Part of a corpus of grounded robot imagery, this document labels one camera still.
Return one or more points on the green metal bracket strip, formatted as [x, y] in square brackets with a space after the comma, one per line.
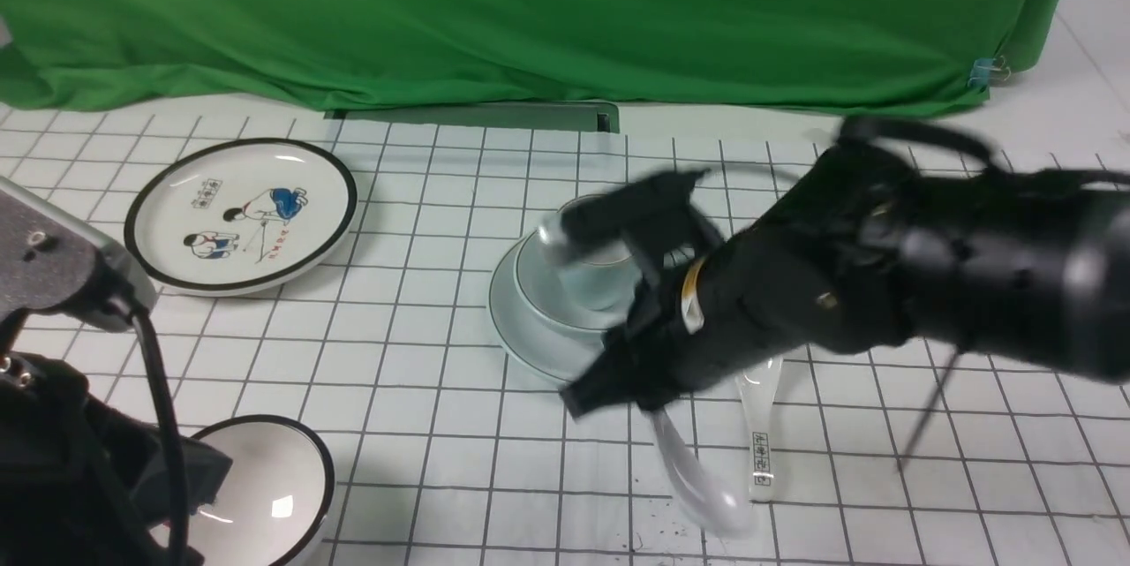
[596, 117]

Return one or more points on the plain white ceramic spoon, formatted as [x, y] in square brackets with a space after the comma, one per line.
[707, 501]

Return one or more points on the green backdrop cloth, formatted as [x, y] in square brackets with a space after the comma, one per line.
[916, 58]

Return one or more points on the black-rimmed illustrated plate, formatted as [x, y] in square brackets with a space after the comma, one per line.
[241, 217]

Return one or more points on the white spoon with characters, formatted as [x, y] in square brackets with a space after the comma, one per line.
[757, 389]

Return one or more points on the black-rimmed illustrated bowl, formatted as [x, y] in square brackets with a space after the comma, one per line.
[272, 507]

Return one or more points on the pale blue plain cup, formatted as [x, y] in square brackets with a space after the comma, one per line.
[600, 279]

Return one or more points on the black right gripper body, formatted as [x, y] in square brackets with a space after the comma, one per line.
[807, 271]

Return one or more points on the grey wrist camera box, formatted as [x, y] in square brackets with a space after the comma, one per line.
[55, 264]

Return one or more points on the pale blue plain bowl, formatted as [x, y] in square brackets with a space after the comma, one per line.
[539, 285]

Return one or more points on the blue binder clip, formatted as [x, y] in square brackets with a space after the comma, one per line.
[988, 72]

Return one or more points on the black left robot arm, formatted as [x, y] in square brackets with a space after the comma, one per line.
[83, 484]

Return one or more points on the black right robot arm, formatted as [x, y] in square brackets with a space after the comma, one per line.
[1026, 266]

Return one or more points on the pale blue plain plate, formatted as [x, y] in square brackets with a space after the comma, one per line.
[558, 356]

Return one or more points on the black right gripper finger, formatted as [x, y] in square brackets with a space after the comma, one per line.
[652, 216]
[621, 374]

